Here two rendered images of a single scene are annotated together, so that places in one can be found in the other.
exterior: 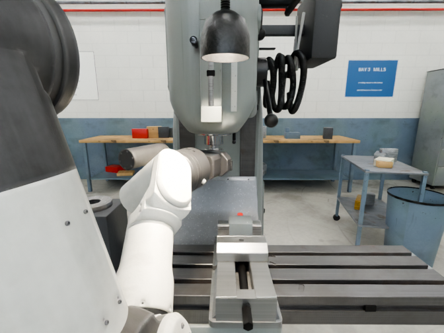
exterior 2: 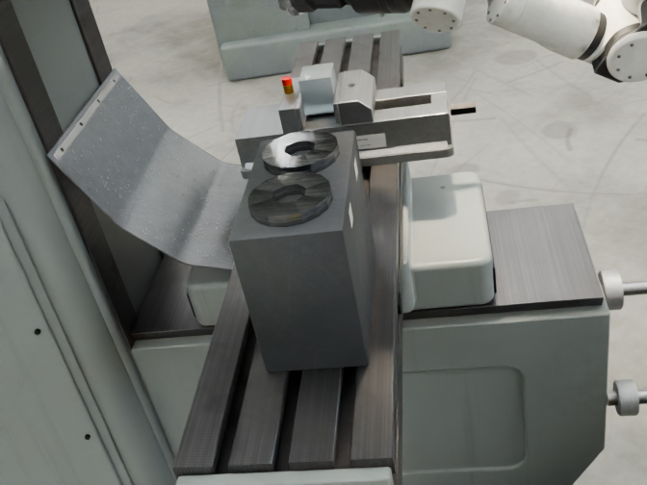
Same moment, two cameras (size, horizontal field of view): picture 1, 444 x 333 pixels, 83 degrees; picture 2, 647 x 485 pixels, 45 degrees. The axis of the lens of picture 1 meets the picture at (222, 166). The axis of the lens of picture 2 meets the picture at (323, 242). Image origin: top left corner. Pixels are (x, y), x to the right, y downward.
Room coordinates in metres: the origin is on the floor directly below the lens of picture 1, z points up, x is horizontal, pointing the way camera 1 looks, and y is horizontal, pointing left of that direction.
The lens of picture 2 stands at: (0.43, 1.12, 1.55)
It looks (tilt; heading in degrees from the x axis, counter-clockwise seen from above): 34 degrees down; 281
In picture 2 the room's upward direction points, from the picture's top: 12 degrees counter-clockwise
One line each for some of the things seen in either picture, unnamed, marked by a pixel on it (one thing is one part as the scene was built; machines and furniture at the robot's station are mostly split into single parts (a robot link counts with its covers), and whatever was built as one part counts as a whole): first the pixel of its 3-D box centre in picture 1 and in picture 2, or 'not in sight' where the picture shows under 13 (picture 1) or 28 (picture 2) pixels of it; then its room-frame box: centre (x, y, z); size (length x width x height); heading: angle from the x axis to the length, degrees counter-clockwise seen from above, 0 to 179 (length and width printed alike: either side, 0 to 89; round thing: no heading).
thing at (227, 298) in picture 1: (240, 254); (343, 117); (0.59, -0.05, 0.99); 0.35 x 0.15 x 0.11; 0
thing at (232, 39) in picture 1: (225, 35); not in sight; (0.40, 0.00, 1.47); 0.07 x 0.07 x 0.06
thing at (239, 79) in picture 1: (213, 63); not in sight; (0.63, 0.02, 1.47); 0.21 x 0.19 x 0.32; 90
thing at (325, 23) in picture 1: (316, 30); not in sight; (0.92, -0.32, 1.62); 0.20 x 0.09 x 0.21; 0
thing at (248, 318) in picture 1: (247, 318); (462, 109); (0.40, -0.05, 0.98); 0.04 x 0.02 x 0.02; 0
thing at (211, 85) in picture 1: (211, 66); not in sight; (0.51, 0.02, 1.45); 0.04 x 0.04 x 0.21; 0
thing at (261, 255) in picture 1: (241, 248); (355, 95); (0.56, -0.05, 1.03); 0.12 x 0.06 x 0.04; 90
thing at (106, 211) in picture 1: (78, 237); (311, 242); (0.60, 0.38, 1.04); 0.22 x 0.12 x 0.20; 89
